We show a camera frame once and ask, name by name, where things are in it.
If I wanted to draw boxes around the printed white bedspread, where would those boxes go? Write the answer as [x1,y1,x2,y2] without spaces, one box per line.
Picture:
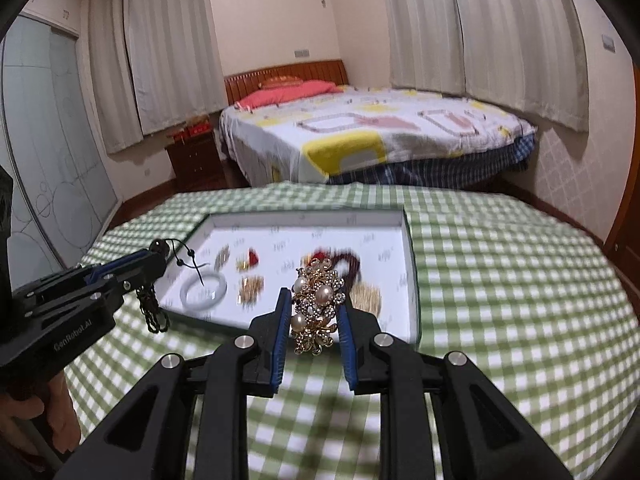
[220,86,538,186]

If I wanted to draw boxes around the frosted glass wardrobe door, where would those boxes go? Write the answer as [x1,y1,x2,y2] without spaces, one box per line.
[0,15,123,271]

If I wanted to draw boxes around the narrow white curtain panel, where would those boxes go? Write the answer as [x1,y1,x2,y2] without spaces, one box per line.
[87,0,146,156]
[380,0,468,95]

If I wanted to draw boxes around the dark red beaded bracelet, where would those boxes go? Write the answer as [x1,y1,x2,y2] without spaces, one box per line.
[327,250,363,291]

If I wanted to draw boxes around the green checked tablecloth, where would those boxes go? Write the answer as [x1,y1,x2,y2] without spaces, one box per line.
[62,182,636,480]

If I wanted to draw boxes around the person's left hand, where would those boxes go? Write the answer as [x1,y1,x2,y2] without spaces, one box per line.
[0,372,81,453]

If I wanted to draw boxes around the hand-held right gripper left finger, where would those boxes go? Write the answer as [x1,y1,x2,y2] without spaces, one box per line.
[52,287,293,480]

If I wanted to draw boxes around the wooden bed headboard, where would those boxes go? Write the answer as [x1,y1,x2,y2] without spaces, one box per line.
[223,60,349,107]

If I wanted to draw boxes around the pearl and gold brooch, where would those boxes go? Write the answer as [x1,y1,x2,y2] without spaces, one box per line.
[287,255,348,357]

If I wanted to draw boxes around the dark wooden nightstand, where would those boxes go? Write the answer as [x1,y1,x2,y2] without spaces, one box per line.
[165,132,226,193]

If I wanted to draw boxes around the wide white curtain panel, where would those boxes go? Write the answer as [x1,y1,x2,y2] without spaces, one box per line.
[445,0,591,133]
[122,0,223,136]

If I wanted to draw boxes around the blue plaid bed sheet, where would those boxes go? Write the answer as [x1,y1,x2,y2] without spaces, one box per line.
[327,132,538,193]

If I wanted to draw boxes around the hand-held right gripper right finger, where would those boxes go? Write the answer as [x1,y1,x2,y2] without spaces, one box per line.
[336,305,573,480]

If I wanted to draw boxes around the red and gold earring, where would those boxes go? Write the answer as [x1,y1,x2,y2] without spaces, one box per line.
[235,247,261,271]

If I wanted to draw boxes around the pink pillow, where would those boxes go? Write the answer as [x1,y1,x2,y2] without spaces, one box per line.
[240,80,341,109]

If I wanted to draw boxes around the brown wooden door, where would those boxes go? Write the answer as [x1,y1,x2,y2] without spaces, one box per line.
[602,62,640,271]

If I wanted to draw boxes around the green jewelry box tray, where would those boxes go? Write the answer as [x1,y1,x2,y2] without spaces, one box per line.
[152,208,421,346]

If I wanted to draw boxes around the black cord bracelet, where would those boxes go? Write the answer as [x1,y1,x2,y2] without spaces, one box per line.
[135,237,213,333]

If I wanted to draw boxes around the gold filigree jewelry piece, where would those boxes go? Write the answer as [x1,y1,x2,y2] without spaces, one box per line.
[352,284,383,313]

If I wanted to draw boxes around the red boxes on nightstand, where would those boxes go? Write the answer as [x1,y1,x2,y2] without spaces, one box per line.
[170,121,211,143]

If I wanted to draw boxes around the gold chain necklace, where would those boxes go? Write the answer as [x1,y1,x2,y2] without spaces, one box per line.
[236,275,266,306]

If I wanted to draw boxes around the white jade bangle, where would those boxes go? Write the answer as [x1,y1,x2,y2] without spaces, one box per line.
[180,271,228,311]

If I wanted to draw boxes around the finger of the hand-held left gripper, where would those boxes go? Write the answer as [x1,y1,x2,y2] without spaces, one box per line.
[13,266,127,322]
[84,250,168,289]

